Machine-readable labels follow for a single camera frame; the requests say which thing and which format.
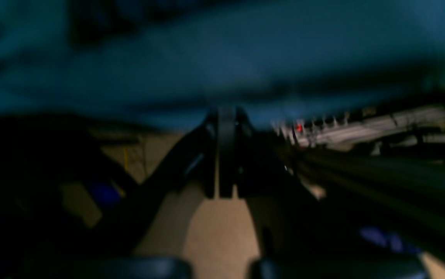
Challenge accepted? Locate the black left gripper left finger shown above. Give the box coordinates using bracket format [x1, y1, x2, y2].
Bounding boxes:
[102, 111, 219, 256]

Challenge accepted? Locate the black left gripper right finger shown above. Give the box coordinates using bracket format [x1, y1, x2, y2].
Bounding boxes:
[235, 109, 320, 272]

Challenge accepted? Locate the light blue table cloth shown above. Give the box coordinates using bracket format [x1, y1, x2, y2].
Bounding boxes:
[0, 0, 445, 128]

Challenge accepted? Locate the white power strip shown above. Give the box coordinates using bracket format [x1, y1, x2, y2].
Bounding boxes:
[272, 105, 445, 148]

